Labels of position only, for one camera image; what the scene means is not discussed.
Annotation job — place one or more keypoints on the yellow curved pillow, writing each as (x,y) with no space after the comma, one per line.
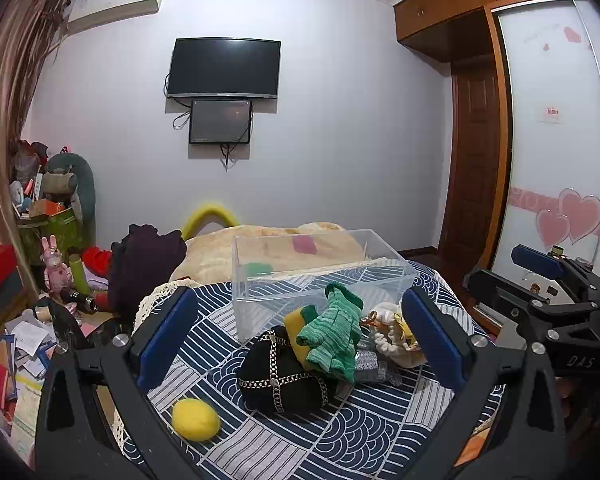
(200,212)

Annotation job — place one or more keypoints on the small black wall monitor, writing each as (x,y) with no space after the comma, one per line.
(220,121)

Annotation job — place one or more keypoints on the white heart wardrobe door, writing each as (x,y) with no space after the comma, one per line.
(555,160)

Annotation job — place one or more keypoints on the brown striped curtain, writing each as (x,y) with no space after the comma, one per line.
(10,110)

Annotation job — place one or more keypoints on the grey sock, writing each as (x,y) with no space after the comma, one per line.
(376,366)

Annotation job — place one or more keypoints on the yellow cloth piece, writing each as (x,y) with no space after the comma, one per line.
(296,322)

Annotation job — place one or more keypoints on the white air conditioner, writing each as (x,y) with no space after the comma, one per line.
(115,2)

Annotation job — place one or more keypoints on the pile of papers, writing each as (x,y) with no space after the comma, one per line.
(20,360)

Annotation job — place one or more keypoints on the blue wave pattern blanket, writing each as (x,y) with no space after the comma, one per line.
(360,425)

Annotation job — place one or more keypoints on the red cloth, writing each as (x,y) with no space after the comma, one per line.
(96,260)

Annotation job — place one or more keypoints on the beige fleece blanket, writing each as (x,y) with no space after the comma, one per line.
(215,250)

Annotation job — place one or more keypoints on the grey green plush toy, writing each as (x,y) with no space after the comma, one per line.
(83,185)

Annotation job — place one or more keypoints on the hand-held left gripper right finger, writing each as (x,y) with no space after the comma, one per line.
(432,342)

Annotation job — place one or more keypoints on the yellow felt ball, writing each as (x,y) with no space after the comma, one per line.
(195,420)

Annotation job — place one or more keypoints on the green paper roll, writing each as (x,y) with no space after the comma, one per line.
(78,272)

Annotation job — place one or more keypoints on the wall television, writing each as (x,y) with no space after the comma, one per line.
(224,67)

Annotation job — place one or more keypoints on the pink bunny toy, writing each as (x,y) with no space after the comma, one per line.
(55,266)

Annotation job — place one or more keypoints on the clear plastic box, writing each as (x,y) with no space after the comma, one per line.
(262,292)

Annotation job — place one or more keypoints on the green cardboard box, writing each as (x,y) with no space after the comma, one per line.
(60,234)

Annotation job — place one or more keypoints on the cream frilly scrunchie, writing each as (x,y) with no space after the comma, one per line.
(397,350)

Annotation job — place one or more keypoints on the dark purple clothes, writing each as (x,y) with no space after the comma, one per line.
(140,266)

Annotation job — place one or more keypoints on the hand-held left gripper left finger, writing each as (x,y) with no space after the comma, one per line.
(169,332)

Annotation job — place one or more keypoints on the white wardrobe label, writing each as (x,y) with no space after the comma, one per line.
(551,114)

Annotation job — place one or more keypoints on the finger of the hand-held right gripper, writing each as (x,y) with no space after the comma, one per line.
(536,259)
(502,294)

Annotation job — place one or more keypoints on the green knitted glove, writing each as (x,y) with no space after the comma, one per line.
(331,336)

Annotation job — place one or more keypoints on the wooden overhead cabinet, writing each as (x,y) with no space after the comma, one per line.
(445,10)

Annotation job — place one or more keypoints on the brown wooden door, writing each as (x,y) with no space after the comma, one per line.
(472,160)

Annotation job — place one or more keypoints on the black flashlight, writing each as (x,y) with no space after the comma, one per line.
(80,301)

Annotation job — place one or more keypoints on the white cloth pouch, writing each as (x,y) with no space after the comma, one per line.
(387,311)

